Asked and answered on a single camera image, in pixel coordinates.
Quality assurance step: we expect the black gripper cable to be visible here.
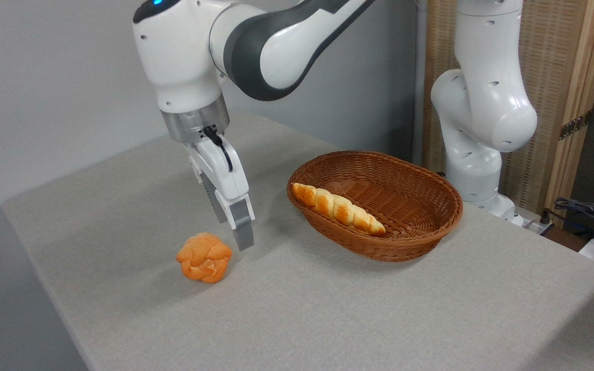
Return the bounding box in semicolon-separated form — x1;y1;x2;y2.
203;126;234;173

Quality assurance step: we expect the metal screen hinge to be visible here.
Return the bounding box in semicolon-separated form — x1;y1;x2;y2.
559;109;592;141

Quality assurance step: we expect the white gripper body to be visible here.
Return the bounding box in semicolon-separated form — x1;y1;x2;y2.
184;135;249;201

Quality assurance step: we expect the wooden rattan folding screen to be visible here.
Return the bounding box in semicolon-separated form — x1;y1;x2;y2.
423;0;594;222

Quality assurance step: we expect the long twisted bread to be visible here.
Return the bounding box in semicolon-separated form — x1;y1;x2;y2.
292;182;386;237

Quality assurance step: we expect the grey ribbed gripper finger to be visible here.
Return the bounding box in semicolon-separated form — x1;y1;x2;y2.
214;191;255;251
190;155;228;225

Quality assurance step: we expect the brown wicker basket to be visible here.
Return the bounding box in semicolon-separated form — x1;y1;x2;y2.
286;150;464;263

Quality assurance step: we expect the round orange bread roll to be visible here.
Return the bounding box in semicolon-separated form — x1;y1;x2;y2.
176;232;234;283

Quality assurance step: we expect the dark cable bundle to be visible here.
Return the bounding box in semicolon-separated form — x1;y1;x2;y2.
554;198;594;243

